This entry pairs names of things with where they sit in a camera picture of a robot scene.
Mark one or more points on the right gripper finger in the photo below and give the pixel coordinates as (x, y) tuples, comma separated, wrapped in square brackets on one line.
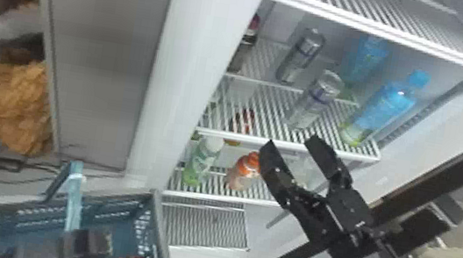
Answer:
[(329, 161), (278, 170)]

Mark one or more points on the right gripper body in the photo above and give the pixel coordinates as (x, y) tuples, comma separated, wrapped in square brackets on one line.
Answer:
[(339, 217)]

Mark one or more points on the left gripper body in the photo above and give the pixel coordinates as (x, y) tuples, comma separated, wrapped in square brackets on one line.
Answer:
[(84, 246)]

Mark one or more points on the blue basket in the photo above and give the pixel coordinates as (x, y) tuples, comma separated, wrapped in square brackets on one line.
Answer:
[(36, 215)]

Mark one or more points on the orange bottle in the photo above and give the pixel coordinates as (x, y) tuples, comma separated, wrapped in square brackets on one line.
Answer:
[(244, 169)]

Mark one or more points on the red can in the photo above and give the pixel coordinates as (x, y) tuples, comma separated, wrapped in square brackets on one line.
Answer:
[(244, 122)]

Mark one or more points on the clear bottle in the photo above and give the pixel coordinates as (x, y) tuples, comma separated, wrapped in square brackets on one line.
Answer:
[(314, 100)]

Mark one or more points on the blue bottle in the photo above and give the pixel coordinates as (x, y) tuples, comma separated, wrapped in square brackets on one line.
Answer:
[(363, 60), (381, 109)]

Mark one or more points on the green bottle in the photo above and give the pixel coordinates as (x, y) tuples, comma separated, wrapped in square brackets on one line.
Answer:
[(201, 160)]

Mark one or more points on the silver can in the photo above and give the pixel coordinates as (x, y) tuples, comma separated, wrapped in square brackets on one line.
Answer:
[(299, 57)]

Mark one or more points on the fridge door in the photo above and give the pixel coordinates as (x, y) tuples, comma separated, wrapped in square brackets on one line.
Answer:
[(452, 176)]

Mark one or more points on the black bottle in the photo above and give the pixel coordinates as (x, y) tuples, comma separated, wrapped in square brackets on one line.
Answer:
[(246, 43)]

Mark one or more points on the white fridge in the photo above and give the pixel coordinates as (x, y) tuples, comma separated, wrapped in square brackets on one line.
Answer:
[(197, 50)]

